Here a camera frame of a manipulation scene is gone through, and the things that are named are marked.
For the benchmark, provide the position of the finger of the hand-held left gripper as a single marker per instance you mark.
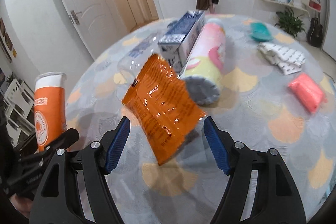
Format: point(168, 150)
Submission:
point(63, 138)
point(23, 179)

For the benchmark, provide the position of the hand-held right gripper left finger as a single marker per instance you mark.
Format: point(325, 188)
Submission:
point(116, 146)

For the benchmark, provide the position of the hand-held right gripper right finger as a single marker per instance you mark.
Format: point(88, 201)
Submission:
point(216, 148)

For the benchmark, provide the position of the tall orange paper cup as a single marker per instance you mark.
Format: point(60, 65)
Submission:
point(50, 108)

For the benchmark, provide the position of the orange snack bag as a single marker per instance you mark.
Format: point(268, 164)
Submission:
point(162, 108)

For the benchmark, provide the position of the clear plastic bottle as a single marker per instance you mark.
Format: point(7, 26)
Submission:
point(134, 58)

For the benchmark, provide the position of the pink yellow cylindrical can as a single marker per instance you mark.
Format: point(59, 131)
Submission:
point(207, 56)

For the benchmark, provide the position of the pink packet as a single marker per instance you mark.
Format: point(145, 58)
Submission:
point(307, 91)

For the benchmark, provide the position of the white patterned tissue packet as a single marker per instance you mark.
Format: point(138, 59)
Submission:
point(283, 56)

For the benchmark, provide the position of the blue white milk carton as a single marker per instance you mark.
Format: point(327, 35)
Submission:
point(183, 35)

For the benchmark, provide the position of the teal packet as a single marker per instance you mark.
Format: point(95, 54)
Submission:
point(260, 31)

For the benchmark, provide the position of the person's left hand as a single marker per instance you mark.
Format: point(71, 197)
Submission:
point(22, 204)

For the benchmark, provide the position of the fan patterned tablecloth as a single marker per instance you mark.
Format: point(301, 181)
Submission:
point(262, 148)

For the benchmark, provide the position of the white shelf rack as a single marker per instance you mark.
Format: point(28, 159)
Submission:
point(15, 108)

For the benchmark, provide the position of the green potted plant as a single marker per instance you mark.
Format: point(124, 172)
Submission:
point(290, 22)

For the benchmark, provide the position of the black acoustic guitar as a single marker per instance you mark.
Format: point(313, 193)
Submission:
point(315, 33)

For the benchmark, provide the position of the white red shelf box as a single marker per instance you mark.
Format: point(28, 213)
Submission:
point(313, 3)

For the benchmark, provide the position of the framed wall pictures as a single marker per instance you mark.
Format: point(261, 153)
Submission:
point(6, 40)

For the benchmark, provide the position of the white wavy wall shelf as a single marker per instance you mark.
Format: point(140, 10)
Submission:
point(283, 3)

